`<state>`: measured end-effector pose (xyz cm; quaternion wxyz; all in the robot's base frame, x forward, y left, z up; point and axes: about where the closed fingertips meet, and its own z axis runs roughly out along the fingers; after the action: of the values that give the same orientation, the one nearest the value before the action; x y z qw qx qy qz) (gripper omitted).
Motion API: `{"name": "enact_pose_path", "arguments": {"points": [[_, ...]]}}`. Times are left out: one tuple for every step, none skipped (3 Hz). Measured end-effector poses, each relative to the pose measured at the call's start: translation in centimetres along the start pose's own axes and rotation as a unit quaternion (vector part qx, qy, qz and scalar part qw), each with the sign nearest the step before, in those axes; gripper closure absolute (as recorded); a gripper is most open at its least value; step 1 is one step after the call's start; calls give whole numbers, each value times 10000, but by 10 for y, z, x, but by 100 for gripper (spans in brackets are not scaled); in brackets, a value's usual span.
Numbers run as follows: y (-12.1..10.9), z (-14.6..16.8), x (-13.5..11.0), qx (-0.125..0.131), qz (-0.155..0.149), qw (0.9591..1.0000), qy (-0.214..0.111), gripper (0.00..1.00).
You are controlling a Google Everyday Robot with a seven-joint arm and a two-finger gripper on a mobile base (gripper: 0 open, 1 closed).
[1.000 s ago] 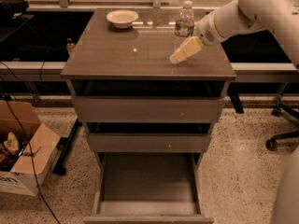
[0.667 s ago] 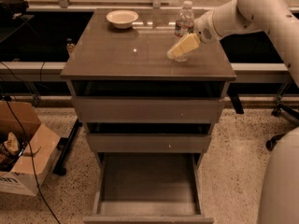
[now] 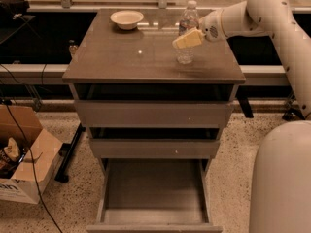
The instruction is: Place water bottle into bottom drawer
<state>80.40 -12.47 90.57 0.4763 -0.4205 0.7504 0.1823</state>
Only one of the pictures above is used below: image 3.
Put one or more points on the black table leg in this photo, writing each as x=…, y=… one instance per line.
x=243, y=100
x=66, y=152

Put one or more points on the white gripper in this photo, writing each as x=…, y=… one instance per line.
x=210, y=27

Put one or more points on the brown cardboard box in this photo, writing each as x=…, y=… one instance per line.
x=39, y=154

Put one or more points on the black bag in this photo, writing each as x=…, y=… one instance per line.
x=10, y=8

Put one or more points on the grey middle drawer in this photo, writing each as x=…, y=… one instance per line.
x=158, y=143

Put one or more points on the grey top drawer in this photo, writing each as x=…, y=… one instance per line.
x=111, y=105

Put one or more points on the black office chair base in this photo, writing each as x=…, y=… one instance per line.
x=290, y=110

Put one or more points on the black right table leg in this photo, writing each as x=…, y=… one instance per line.
x=243, y=100

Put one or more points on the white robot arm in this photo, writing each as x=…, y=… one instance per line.
x=281, y=181

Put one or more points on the grey open bottom drawer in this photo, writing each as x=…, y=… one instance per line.
x=154, y=196

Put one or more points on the small bottle behind cabinet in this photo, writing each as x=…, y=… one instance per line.
x=73, y=47

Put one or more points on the grey drawer cabinet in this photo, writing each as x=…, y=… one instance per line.
x=145, y=55

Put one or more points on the white ceramic bowl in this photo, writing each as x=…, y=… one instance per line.
x=127, y=19

